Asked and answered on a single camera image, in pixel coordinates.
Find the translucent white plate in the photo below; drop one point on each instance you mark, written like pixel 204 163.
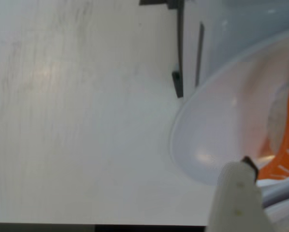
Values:
pixel 214 125

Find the dark grey toy rail track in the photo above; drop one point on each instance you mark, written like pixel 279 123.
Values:
pixel 179 48

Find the orange salmon sushi toy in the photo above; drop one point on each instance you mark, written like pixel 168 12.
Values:
pixel 288 145

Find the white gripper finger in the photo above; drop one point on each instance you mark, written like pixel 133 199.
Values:
pixel 284 207
pixel 236 198

